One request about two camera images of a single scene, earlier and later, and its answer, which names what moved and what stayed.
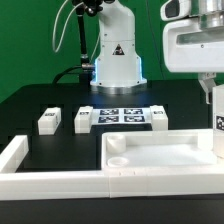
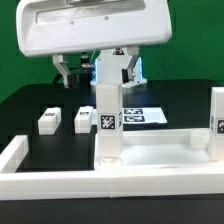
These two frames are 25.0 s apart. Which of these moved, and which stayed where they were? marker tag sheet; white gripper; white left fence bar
Moved: white gripper
Stayed: marker tag sheet; white left fence bar
